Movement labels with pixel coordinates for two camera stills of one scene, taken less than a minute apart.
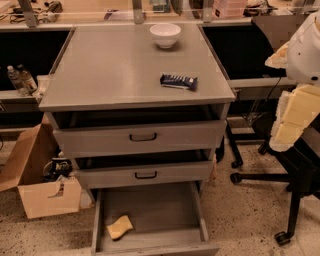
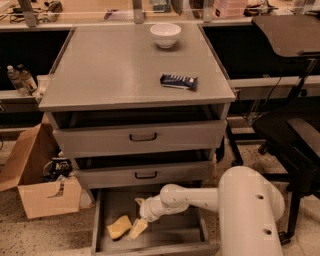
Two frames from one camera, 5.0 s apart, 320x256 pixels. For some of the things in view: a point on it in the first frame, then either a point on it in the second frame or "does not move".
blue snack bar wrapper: (178, 81) does not move
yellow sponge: (120, 226) does not move
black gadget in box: (57, 168) does not move
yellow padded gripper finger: (280, 58) -> (152, 208)
